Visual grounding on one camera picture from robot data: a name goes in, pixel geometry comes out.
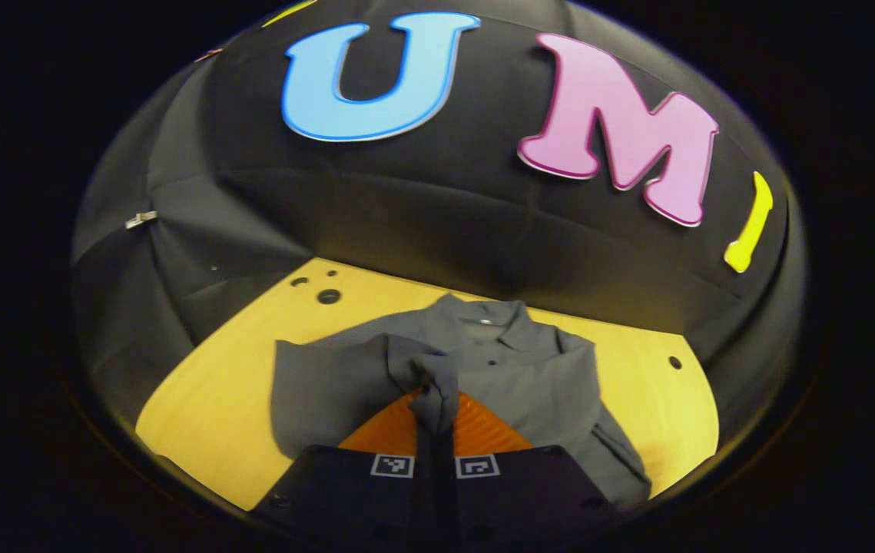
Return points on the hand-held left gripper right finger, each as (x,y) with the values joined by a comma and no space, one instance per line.
(446,499)

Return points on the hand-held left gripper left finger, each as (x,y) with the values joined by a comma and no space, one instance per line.
(425,499)

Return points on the grey collared shirt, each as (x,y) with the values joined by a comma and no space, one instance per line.
(545,384)

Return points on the black backdrop cloth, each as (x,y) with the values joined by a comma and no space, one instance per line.
(422,207)

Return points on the silver metal clip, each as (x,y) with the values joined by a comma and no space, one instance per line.
(141,219)

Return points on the red clip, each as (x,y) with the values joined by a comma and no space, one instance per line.
(207,54)

